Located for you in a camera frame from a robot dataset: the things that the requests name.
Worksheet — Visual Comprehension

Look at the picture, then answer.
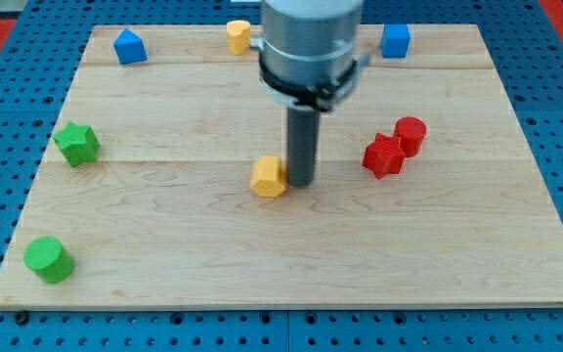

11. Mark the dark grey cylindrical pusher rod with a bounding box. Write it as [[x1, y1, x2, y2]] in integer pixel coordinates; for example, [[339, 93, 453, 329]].
[[286, 109, 320, 188]]

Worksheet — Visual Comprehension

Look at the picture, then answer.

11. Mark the yellow hexagon block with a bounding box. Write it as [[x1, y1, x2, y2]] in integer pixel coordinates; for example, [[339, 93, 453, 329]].
[[250, 155, 287, 198]]

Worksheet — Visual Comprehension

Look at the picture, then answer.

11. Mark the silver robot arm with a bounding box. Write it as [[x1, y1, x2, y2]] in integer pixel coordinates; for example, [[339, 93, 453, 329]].
[[252, 0, 370, 188]]

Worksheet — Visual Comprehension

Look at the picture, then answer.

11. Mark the blue triangle block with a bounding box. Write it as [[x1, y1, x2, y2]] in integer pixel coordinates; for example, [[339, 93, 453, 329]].
[[113, 28, 148, 65]]

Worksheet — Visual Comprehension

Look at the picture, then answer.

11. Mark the red star block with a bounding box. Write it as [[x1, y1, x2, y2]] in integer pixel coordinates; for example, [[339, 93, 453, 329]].
[[363, 132, 407, 179]]

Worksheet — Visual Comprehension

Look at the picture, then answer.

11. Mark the red cylinder block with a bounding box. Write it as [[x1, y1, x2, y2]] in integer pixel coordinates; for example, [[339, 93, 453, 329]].
[[394, 116, 427, 157]]

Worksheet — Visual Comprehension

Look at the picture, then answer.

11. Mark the yellow heart block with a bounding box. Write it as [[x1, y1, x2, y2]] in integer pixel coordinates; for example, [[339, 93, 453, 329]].
[[226, 20, 251, 56]]

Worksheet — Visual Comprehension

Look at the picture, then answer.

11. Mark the blue cube block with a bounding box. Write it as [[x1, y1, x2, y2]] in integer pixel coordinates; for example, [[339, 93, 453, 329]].
[[381, 23, 411, 59]]

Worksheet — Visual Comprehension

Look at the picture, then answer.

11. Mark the wooden board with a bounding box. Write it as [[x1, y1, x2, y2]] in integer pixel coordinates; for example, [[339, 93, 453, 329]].
[[0, 24, 563, 311]]

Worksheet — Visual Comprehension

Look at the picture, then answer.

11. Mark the green star block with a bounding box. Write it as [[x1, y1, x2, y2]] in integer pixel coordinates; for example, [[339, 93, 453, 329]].
[[53, 122, 101, 167]]

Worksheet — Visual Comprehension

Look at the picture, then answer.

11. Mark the green cylinder block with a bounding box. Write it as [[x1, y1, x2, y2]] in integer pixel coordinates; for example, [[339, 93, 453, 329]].
[[23, 236, 75, 284]]

